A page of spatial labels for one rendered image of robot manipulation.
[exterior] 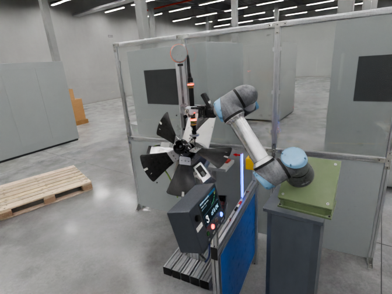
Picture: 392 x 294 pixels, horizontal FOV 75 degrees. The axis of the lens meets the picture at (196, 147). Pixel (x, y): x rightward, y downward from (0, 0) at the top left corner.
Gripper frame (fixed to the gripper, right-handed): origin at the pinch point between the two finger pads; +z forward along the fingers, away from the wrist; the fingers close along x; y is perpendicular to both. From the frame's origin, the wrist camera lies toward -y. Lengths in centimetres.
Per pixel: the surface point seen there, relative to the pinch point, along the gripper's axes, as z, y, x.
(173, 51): 41, -39, 53
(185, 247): -40, 42, -83
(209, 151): -14.2, 32.0, -0.9
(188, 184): -3, 53, -15
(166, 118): 26.4, 11.9, 10.0
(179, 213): -38, 26, -83
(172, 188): 5, 53, -23
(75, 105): 688, 87, 438
